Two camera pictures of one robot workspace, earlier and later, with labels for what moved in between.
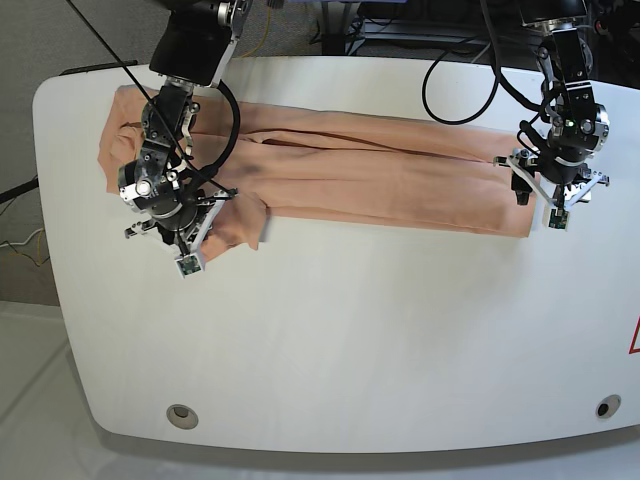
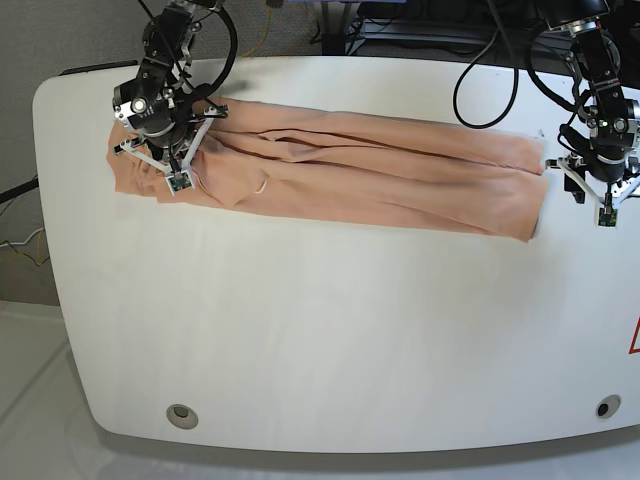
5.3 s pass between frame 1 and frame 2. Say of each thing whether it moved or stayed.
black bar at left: stayed
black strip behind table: stayed
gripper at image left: moved
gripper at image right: moved
